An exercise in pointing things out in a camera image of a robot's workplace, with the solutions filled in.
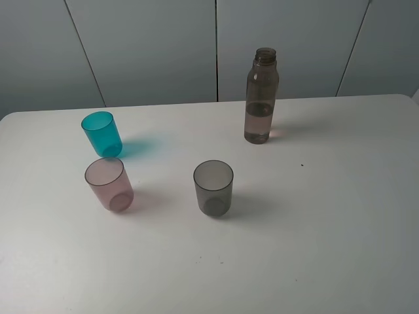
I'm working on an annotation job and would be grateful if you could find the grey translucent plastic cup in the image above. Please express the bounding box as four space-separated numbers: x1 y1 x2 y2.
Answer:
192 160 234 217

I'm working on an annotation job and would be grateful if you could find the brown translucent plastic bottle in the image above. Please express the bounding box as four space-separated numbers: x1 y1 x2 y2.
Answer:
244 47 279 145

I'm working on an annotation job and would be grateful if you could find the pink translucent plastic cup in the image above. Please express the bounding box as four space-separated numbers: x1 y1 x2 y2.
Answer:
84 157 134 213

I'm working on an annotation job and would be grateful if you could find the teal translucent plastic cup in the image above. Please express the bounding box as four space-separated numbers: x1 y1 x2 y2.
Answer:
81 111 122 158

